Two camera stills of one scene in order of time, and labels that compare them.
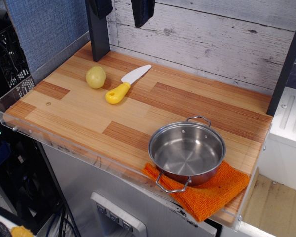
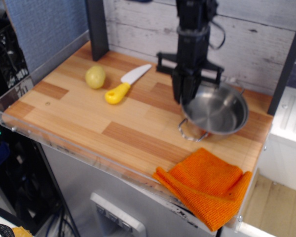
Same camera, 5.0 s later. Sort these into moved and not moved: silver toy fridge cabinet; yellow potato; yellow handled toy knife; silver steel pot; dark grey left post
Moved: silver steel pot
Not moved: yellow handled toy knife; silver toy fridge cabinet; dark grey left post; yellow potato
